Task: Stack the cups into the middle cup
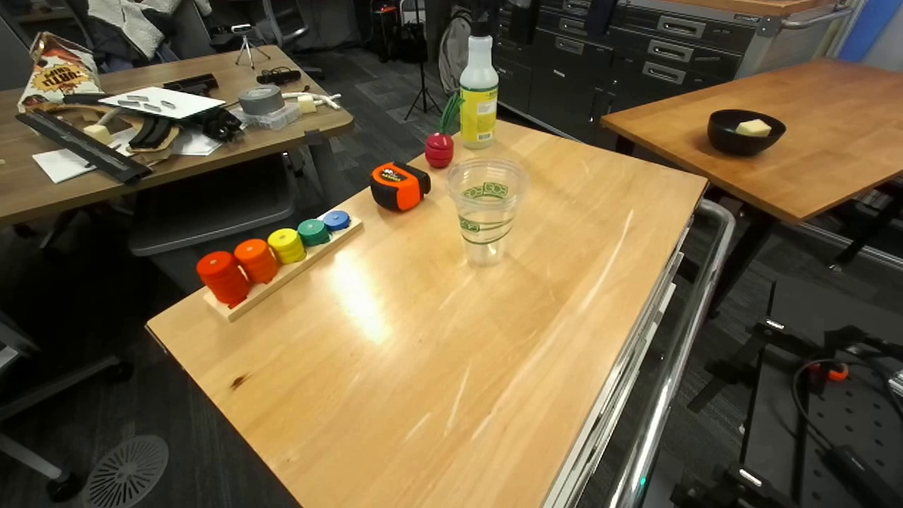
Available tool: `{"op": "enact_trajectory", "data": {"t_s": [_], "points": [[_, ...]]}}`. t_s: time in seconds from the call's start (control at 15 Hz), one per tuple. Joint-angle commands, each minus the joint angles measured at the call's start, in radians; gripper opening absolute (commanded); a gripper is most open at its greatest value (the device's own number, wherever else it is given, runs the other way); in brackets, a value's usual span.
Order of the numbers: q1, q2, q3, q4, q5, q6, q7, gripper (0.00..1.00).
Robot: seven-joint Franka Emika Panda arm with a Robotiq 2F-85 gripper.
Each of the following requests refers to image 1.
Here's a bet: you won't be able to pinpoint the clear plastic cup green band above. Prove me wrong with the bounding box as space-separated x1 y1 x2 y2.
442 160 524 268
442 156 524 252
442 152 524 238

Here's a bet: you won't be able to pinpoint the red toy pepper green stem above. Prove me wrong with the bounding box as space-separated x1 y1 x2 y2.
421 91 464 173

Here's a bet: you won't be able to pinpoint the colourful toy blocks row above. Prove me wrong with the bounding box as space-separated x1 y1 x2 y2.
200 211 367 326

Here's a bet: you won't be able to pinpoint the green toy cylinder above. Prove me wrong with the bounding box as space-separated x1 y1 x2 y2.
296 214 333 249

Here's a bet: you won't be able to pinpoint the yellow label spray bottle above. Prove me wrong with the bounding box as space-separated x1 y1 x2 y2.
457 19 501 149

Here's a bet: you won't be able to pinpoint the yellow toy cylinder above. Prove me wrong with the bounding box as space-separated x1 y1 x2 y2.
265 227 306 268

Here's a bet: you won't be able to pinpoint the orange toy cylinder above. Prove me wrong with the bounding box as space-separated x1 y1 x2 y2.
230 235 281 287

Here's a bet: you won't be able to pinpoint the standing fan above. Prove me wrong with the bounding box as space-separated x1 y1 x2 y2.
402 0 474 122

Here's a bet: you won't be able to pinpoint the red toy cylinder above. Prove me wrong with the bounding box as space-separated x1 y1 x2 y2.
195 249 254 311

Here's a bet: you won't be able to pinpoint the metal tool cart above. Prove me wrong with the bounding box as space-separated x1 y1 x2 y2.
538 194 741 508

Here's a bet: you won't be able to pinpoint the grey tape roll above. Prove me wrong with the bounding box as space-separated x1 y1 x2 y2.
236 83 289 122

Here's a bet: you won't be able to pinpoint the black tool chest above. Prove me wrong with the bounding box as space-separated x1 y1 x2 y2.
491 0 855 122

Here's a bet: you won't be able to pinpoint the dark mesh office chair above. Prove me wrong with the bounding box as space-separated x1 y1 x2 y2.
121 152 303 286

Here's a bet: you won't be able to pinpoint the black remote control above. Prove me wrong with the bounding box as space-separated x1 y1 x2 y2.
254 66 303 87

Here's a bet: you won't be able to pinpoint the black bowl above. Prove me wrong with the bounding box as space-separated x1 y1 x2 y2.
706 108 787 158

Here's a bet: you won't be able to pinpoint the black flat case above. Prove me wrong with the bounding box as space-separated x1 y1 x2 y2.
160 72 220 97

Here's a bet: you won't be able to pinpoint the white printed papers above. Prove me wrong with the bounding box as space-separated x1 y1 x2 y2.
95 84 226 122

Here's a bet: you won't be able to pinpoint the long black bar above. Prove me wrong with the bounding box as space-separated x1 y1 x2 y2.
14 110 152 186

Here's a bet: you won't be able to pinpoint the square wooden table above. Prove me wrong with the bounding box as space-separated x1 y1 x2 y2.
597 57 903 278

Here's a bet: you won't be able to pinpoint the black office chair base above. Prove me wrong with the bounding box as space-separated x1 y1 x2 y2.
0 307 171 508

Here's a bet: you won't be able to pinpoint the white cloth jacket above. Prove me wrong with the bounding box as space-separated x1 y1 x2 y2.
85 0 192 63

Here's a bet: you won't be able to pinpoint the white paper sheet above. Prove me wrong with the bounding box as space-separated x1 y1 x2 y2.
31 148 95 186

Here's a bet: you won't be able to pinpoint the colourful snack bag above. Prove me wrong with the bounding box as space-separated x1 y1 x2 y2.
14 29 105 115

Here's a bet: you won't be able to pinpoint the wooden office desk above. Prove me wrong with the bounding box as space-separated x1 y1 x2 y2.
0 42 357 286

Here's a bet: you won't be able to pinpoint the grey perforated breadboard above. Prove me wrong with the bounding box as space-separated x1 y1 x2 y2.
751 365 903 508

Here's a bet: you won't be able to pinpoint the silver cart handle bar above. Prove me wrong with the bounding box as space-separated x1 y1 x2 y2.
605 194 739 508

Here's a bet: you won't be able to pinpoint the small camera tripod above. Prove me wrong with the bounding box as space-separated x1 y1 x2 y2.
227 19 261 69

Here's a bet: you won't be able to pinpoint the orange clamp handle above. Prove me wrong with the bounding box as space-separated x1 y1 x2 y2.
807 358 855 390

